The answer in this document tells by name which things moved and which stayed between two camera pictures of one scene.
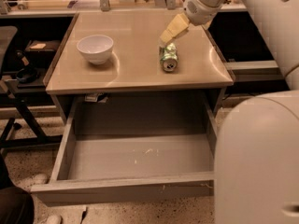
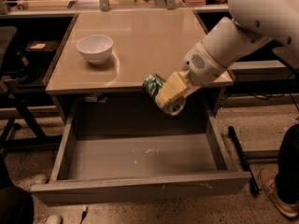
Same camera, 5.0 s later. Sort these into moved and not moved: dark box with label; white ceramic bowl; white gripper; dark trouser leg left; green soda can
Moved: white gripper; green soda can
Not moved: dark trouser leg left; dark box with label; white ceramic bowl
